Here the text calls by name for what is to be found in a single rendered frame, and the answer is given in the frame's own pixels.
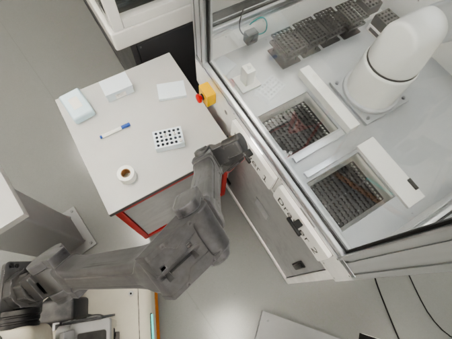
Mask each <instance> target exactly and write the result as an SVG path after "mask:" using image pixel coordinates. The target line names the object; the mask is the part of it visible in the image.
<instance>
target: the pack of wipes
mask: <svg viewBox="0 0 452 339"><path fill-rule="evenodd" d="M59 100H60V101H61V103H62V104H63V106H64V107H65V109H66V110H67V112H68V113H69V115H70V116H71V118H72V119H73V121H74V122H75V123H76V124H79V123H81V122H83V121H85V120H87V119H88V118H91V117H92V116H94V115H96V113H95V111H94V110H93V108H92V107H91V105H90V104H89V102H88V101H87V100H86V98H85V96H84V95H83V94H82V93H81V91H80V90H79V89H78V88H75V89H74V90H72V91H70V92H68V93H66V94H64V95H62V96H60V97H59Z"/></svg>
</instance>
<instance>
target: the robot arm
mask: <svg viewBox="0 0 452 339"><path fill-rule="evenodd" d="M247 150H248V144H247V142H246V140H245V138H244V136H243V135H242V134H241V133H237V134H235V135H233V136H231V137H229V138H227V139H225V140H222V141H221V143H217V144H216V145H213V144H210V145H207V146H204V147H201V148H199V149H197V150H196V151H195V152H194V156H195V157H194V158H193V159H192V164H193V171H194V175H193V179H192V184H191V188H190V189H188V190H187V191H185V192H183V193H181V194H180V195H178V196H177V197H176V199H175V201H174V205H173V207H172V210H173V211H174V212H175V214H176V216H175V217H174V218H173V219H172V220H171V221H170V222H169V223H168V224H167V225H166V226H165V227H164V228H163V229H162V230H161V231H160V232H159V233H158V235H157V236H156V237H155V238H154V239H153V240H152V241H151V242H150V243H148V244H146V245H143V246H137V247H133V248H125V249H121V250H113V251H109V252H102V253H97V254H90V255H81V254H70V253H69V252H68V251H67V249H66V248H65V247H64V245H63V244H62V243H59V244H56V245H55V246H53V247H51V248H50V249H48V250H46V251H45V252H44V253H42V254H40V255H39V256H38V257H37V258H36V259H34V260H33V261H20V262H6V263H4V264H3V265H2V268H1V280H0V320H1V313H3V312H8V311H17V310H22V309H31V308H38V307H41V312H40V314H41V313H42V304H43V300H44V299H45V298H47V297H50V298H51V299H52V300H53V301H54V302H56V304H57V305H63V304H65V303H67V302H69V301H70V300H72V299H73V298H76V299H78V298H80V297H81V296H82V295H83V294H84V293H85V292H86V291H87V290H90V289H147V290H150V291H153V292H155V293H161V294H162V295H163V296H162V297H163V298H164V299H165V300H176V299H177V298H178V297H179V296H180V295H181V294H182V293H183V292H184V291H185V290H186V289H187V288H188V287H189V286H190V285H191V284H192V283H193V282H194V281H196V280H197V279H198V278H199V277H200V276H201V275H202V274H203V273H204V272H205V271H206V270H207V269H208V268H209V267H210V266H217V265H219V264H221V263H222V262H224V261H225V260H226V259H228V257H229V255H230V246H229V244H230V239H229V237H228V235H227V234H226V232H225V230H224V226H225V220H224V217H223V214H222V212H221V195H220V181H219V178H220V177H221V174H224V173H225V172H227V173H229V172H231V171H232V170H233V169H234V168H235V167H236V166H237V165H238V164H239V163H241V162H242V161H243V160H245V154H244V152H245V151H247ZM188 245H189V246H190V247H189V248H187V246H188Z"/></svg>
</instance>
